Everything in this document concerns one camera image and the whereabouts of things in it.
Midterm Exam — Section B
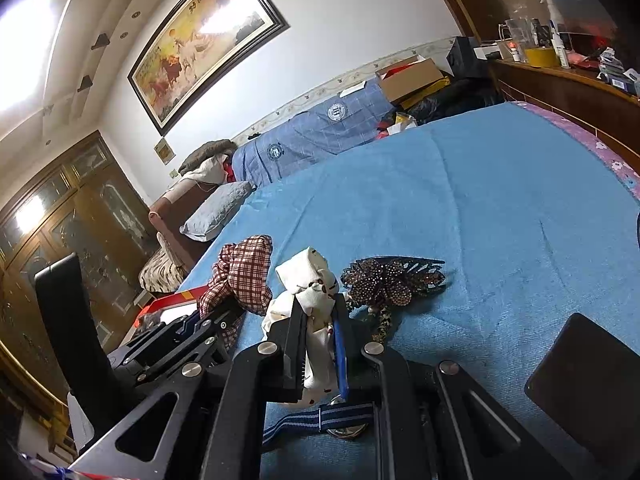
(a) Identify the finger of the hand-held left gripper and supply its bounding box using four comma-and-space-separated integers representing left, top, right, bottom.
131, 310, 203, 348
107, 309, 246, 386

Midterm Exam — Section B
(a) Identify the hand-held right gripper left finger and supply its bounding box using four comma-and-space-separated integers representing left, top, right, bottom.
70, 296, 308, 480

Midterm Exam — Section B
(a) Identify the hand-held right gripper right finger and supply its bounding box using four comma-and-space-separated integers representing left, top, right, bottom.
331, 294, 576, 480

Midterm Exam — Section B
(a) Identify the red box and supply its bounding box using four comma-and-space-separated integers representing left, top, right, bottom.
134, 284, 211, 333

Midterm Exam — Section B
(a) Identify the leopard print hair tie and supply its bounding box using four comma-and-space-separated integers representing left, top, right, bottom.
350, 302, 396, 346

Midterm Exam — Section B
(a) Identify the white cherry print scrunchie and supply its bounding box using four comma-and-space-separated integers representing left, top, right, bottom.
262, 246, 341, 406

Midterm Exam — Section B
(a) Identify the red plaid scrunchie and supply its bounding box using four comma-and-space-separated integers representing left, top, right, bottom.
199, 234, 275, 351

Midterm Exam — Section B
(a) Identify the patterned cushion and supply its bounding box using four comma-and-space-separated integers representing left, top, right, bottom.
138, 245, 188, 296

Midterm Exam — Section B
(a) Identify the rhinestone flower hair clip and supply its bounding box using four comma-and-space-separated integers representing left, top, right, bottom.
340, 256, 447, 308

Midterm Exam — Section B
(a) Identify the wooden wardrobe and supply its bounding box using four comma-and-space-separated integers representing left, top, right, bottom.
0, 130, 161, 406

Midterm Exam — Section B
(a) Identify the brown sofa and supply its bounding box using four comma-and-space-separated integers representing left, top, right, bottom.
148, 180, 236, 271

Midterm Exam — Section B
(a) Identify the grey pillow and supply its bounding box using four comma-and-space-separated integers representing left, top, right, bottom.
179, 180, 254, 243

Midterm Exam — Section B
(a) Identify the red white blue ribbon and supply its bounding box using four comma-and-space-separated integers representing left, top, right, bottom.
15, 452, 126, 480

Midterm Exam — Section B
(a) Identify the brown fleece cloth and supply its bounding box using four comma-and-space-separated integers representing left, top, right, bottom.
178, 139, 238, 183

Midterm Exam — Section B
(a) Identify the blue blanket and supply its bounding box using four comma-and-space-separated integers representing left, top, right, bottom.
175, 101, 640, 480

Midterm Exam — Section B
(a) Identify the blue quilt with emblems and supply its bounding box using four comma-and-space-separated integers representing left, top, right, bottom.
232, 80, 396, 188

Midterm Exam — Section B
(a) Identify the black phone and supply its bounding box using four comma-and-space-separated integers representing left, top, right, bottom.
524, 312, 640, 466

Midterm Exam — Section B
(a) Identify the ceiling light panel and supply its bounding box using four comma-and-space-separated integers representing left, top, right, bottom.
0, 0, 56, 116

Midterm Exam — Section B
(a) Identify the framed painting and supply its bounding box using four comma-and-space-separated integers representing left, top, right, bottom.
127, 0, 292, 137

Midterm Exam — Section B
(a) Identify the cardboard box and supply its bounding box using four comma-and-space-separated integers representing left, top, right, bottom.
375, 55, 453, 106

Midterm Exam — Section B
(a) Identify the black bag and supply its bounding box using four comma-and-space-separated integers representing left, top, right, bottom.
400, 77, 506, 126

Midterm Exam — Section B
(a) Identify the black box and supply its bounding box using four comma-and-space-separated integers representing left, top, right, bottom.
446, 36, 493, 79

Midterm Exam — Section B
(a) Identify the purple floral sheet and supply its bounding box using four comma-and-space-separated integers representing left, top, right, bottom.
510, 100, 640, 206

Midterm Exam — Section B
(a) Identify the wooden headboard cabinet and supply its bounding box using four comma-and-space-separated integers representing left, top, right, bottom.
487, 57, 640, 181

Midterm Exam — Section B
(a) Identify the yellow tape roll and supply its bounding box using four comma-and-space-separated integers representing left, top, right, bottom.
527, 46, 560, 68

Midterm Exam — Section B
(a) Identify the clear measuring cup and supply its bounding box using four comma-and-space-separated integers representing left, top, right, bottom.
504, 17, 533, 63

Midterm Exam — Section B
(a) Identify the white spray bottle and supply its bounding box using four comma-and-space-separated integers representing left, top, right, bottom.
532, 0, 571, 68

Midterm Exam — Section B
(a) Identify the pile of small boxes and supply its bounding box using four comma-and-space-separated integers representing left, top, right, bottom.
597, 47, 640, 96

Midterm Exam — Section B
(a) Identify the blue striped elastic strap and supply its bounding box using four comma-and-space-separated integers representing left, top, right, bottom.
261, 402, 376, 451

